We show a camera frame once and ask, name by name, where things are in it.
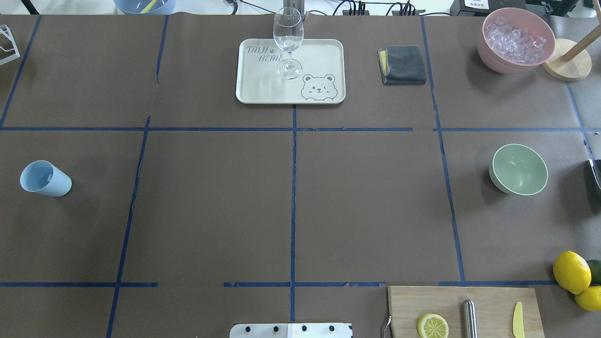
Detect green lime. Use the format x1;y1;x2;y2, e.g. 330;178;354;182
586;259;601;286

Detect lemon half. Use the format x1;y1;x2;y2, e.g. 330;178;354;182
416;313;449;338

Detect pink bowl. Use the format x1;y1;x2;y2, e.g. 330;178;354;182
478;7;555;74

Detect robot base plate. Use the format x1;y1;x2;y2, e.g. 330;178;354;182
229;323;354;338

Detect yellow plastic knife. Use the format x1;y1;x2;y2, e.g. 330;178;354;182
512;301;524;338

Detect light blue plastic cup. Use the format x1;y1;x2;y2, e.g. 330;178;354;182
20;160;72;197

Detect white wire rack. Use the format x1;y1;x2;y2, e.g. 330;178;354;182
0;25;21;65

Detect blue bowl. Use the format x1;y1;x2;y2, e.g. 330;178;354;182
114;0;177;15

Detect wooden cutting board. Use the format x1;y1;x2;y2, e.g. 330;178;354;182
388;286;545;338

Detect grey folded cloth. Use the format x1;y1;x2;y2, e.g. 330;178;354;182
377;45;426;85

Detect metal cylinder handle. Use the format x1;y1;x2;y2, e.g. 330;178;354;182
462;299;478;338

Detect clear wine glass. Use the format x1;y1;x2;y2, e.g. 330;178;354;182
273;7;304;80

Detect round wooden stand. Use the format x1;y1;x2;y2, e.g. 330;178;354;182
542;25;601;82

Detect whole yellow lemon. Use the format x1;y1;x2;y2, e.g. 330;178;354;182
552;251;592;295

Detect clear ice cubes in pink bowl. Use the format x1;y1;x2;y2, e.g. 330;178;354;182
484;16;548;64

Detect cream bear tray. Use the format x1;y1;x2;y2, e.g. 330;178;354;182
236;38;346;104

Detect green bowl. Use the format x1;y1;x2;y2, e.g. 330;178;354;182
488;144;549;196

